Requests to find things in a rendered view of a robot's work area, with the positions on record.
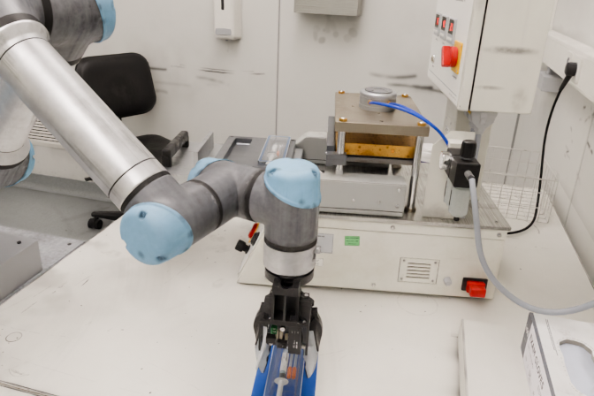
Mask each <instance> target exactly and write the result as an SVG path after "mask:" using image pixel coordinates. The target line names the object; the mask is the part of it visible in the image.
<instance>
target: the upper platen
mask: <svg viewBox="0 0 594 396"><path fill-rule="evenodd" d="M337 144H338V132H335V151H337ZM414 148H415V136H406V135H392V134H377V133H348V132H346V146H345V152H346V161H347V162H360V163H374V164H402V165H412V162H413V155H414Z"/></svg>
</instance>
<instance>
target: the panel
mask: <svg viewBox="0 0 594 396"><path fill-rule="evenodd" d="M255 232H258V234H257V237H256V239H255V242H254V243H253V245H252V244H250V243H251V242H250V241H251V239H252V238H251V239H249V241H248V244H247V245H251V246H250V249H249V250H248V252H247V254H244V257H243V260H242V263H241V266H240V271H239V272H238V277H239V275H240V273H241V271H242V270H243V268H244V266H245V264H246V263H247V261H248V258H249V257H250V256H251V254H252V252H253V250H254V249H255V246H256V244H257V242H258V241H259V239H260V238H261V236H262V234H263V232H264V224H260V223H258V226H257V227H256V229H255ZM255 232H254V233H255ZM238 277H237V278H238Z"/></svg>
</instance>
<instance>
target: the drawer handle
mask: <svg viewBox="0 0 594 396"><path fill-rule="evenodd" d="M181 147H185V148H188V147H189V136H188V131H181V132H180V133H179V134H178V135H177V136H176V137H175V138H174V139H173V140H172V141H171V142H170V143H169V144H168V145H167V146H166V147H165V148H164V149H163V150H162V166H163V167H172V158H173V156H174V155H175V154H176V153H177V152H178V151H179V150H180V148H181Z"/></svg>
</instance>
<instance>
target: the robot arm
mask: <svg viewBox="0 0 594 396"><path fill-rule="evenodd" d="M115 26H116V9H115V7H114V1H113V0H0V188H3V187H10V186H13V185H15V184H17V183H19V182H20V181H22V180H24V179H26V178H27V177H28V176H29V175H30V174H31V172H32V170H33V168H34V163H35V159H34V158H33V156H34V147H33V145H32V143H31V141H30V140H29V139H28V137H27V136H28V135H29V134H30V132H31V130H32V128H33V126H34V124H35V122H36V120H37V119H39V120H40V121H41V123H42V124H43V125H44V126H45V127H46V128H47V129H48V130H49V132H50V133H51V134H52V135H53V136H54V137H55V138H56V139H57V141H58V142H59V143H60V144H61V145H62V146H63V147H64V148H65V150H66V151H67V152H68V153H69V154H70V155H71V156H72V158H73V159H74V160H75V161H76V162H77V163H78V164H79V165H80V167H81V168H82V169H83V170H84V171H85V172H86V173H87V174H88V176H89V177H90V178H91V179H92V180H93V181H94V182H95V183H96V184H97V185H98V186H99V187H100V188H101V189H102V190H103V192H104V193H105V194H106V195H107V196H108V197H109V198H110V199H111V201H112V202H113V203H114V204H115V205H116V206H117V207H118V209H119V210H120V211H122V212H123V213H124V216H122V218H121V221H120V226H119V231H120V237H121V239H122V240H123V241H124V242H125V243H126V250H127V251H128V252H129V253H130V255H131V256H132V257H134V258H135V259H136V260H138V261H139V262H141V263H145V264H148V265H158V264H161V263H164V262H166V261H169V260H171V259H172V258H173V257H175V256H177V255H180V254H183V253H184V252H186V251H187V250H188V249H189V248H190V247H191V246H192V245H193V244H194V243H196V242H197V241H199V240H201V239H202V238H204V237H205V236H207V235H208V234H210V233H211V232H213V231H215V230H216V229H217V228H219V227H220V226H222V225H224V224H225V223H227V222H228V221H230V220H231V219H233V218H234V217H239V218H242V219H246V220H248V221H252V222H255V223H260V224H264V237H263V265H264V266H265V270H264V274H265V277H266V278H267V279H268V280H269V281H270V282H271V283H272V289H271V290H270V293H269V294H267V295H265V298H264V302H263V301H262V302H261V306H260V308H259V310H258V311H257V313H256V315H255V320H254V331H255V357H256V366H255V369H256V370H257V369H258V367H259V369H260V371H261V372H262V373H264V371H265V369H266V366H267V363H268V359H269V354H270V349H271V346H272V345H273V346H274V345H275V346H277V348H285V349H286V347H288V353H289V354H301V348H302V349H303V358H304V360H305V371H306V375H307V378H310V377H311V375H312V374H313V372H314V370H315V368H316V362H317V357H318V353H319V346H320V341H321V337H322V334H323V322H322V319H321V317H320V316H319V314H318V310H317V307H314V308H313V306H314V303H315V301H314V300H313V299H312V298H311V297H309V293H304V292H303V291H302V290H301V286H304V285H306V284H307V283H309V282H310V281H311V280H312V279H313V277H314V268H315V265H316V254H321V248H320V247H317V246H316V243H317V234H318V220H319V208H320V203H321V200H322V196H321V192H320V180H321V174H320V171H319V169H318V168H317V166H316V165H314V164H313V163H311V162H310V161H307V160H304V159H300V158H295V159H292V158H280V159H277V160H274V161H272V162H270V163H269V164H268V165H267V167H266V170H263V169H259V168H255V167H252V166H248V165H244V164H237V163H235V162H233V161H231V160H228V159H216V158H212V157H206V158H203V159H201V160H200V161H198V162H197V163H196V165H195V167H194V168H192V169H191V171H190V172H189V174H188V177H187V182H184V183H182V184H179V182H178V181H177V180H176V179H175V178H173V176H172V175H171V174H170V173H169V172H168V171H167V170H166V169H165V168H164V167H163V166H162V165H161V164H160V163H159V162H158V161H157V160H156V158H155V157H154V156H153V155H152V154H151V153H150V152H149V151H148V150H147V149H146V148H145V146H144V145H143V144H142V143H141V142H140V141H139V140H138V139H137V138H136V137H135V136H134V134H133V133H132V132H131V131H130V130H129V129H128V128H127V127H126V126H125V125H124V123H123V122H122V121H121V120H120V119H119V118H118V117H117V116H116V115H115V114H114V113H113V111H112V110H111V109H110V108H109V107H108V106H107V105H106V104H105V103H104V102H103V100H102V99H101V98H100V97H99V96H98V95H97V94H96V93H95V92H94V91H93V89H92V88H91V87H90V86H89V85H88V84H87V83H86V82H85V81H84V80H83V79H82V78H81V77H80V76H79V74H77V73H76V72H75V71H74V70H73V69H72V66H75V65H76V64H78V63H79V61H80V60H81V58H82V57H83V55H84V53H85V51H86V49H87V48H88V45H89V44H91V43H92V42H94V43H100V42H102V41H105V40H107V39H109V38H110V36H111V35H112V33H113V31H114V29H115Z"/></svg>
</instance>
